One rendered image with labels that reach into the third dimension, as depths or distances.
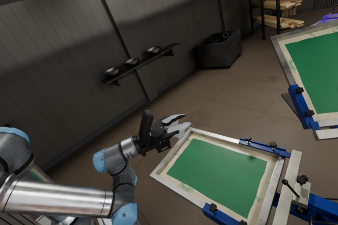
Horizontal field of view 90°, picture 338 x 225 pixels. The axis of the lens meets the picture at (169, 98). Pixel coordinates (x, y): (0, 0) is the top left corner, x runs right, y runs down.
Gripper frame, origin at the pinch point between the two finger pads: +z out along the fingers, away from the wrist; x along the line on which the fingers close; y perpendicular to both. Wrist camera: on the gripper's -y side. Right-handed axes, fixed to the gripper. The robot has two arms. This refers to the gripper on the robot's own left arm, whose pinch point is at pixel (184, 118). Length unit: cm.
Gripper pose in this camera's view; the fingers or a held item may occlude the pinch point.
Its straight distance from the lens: 63.7
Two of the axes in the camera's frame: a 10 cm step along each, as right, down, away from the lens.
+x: 3.1, 5.0, -8.1
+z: 9.1, -4.0, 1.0
